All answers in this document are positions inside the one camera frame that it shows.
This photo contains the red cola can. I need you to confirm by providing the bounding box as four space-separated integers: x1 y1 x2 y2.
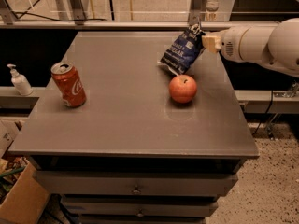
51 62 87 108

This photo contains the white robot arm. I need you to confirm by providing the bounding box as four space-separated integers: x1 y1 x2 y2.
202 18 299 77

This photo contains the white pump bottle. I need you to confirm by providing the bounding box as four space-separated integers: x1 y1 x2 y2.
7 64 33 96

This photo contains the black cable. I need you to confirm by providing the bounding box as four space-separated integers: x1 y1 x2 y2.
12 11 108 23

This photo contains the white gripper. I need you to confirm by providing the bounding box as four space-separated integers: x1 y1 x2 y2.
202 27 247 63

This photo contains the blue chip bag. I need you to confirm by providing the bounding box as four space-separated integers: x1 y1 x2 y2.
160 23 205 76

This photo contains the red apple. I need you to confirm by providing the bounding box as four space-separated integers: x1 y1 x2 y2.
168 75 197 104

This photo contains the grey drawer cabinet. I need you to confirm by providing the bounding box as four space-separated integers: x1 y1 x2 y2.
10 32 258 224

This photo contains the grey drawer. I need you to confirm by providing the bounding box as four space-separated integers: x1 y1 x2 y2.
34 171 237 197
62 198 218 217

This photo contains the cardboard box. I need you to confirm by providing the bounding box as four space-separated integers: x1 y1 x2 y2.
0 164 50 224

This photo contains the grey top drawer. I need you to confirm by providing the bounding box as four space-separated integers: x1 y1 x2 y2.
34 171 237 197

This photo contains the grey metal railing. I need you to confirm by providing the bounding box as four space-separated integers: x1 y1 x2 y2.
0 0 299 33

